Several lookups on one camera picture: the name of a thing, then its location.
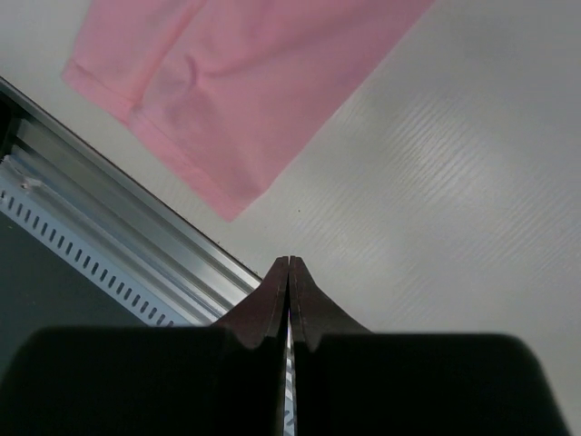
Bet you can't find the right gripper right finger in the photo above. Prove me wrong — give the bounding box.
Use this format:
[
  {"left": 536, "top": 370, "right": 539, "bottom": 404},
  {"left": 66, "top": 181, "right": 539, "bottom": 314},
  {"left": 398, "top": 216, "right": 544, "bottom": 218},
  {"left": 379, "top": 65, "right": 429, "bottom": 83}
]
[{"left": 288, "top": 256, "right": 371, "bottom": 435}]

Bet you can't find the aluminium mounting rail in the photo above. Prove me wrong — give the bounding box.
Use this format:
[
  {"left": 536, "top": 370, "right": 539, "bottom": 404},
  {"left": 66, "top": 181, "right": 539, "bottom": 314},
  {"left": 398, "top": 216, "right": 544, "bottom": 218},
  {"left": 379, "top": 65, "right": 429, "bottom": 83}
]
[{"left": 1, "top": 82, "right": 260, "bottom": 325}]

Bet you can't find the slotted cable duct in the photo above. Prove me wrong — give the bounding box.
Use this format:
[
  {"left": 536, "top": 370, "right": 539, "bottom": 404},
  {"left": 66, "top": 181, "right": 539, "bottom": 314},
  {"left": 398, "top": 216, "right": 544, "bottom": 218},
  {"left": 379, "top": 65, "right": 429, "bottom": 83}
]
[{"left": 1, "top": 176, "right": 191, "bottom": 327}]

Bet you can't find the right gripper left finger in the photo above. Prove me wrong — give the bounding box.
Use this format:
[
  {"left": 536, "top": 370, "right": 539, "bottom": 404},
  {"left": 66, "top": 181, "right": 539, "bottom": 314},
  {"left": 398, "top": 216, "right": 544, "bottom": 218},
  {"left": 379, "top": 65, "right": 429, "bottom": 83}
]
[{"left": 213, "top": 256, "right": 290, "bottom": 435}]

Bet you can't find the pink t shirt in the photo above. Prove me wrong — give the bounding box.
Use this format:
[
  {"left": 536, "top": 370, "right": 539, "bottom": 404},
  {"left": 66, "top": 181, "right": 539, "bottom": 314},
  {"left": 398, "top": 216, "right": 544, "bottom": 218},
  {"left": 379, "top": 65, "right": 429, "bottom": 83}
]
[{"left": 62, "top": 1, "right": 429, "bottom": 221}]

